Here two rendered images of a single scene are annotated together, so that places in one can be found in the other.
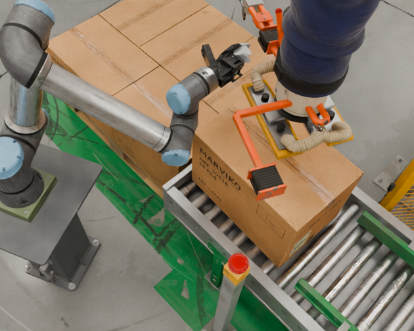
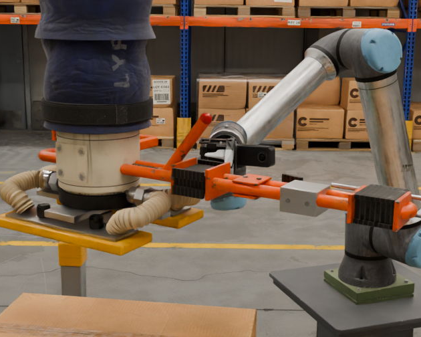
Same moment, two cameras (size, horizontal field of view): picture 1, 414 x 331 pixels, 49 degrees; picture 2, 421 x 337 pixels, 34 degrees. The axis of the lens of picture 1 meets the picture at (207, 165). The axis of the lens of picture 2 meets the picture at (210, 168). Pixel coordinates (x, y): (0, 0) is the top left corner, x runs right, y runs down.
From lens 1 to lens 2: 2.65 m
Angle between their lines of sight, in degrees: 103
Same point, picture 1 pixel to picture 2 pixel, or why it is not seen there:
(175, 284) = not seen: outside the picture
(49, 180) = (355, 289)
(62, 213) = (309, 293)
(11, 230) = not seen: hidden behind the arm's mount
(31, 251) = (290, 272)
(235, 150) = (174, 315)
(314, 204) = (13, 315)
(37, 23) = (351, 36)
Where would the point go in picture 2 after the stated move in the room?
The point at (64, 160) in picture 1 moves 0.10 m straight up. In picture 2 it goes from (381, 317) to (383, 286)
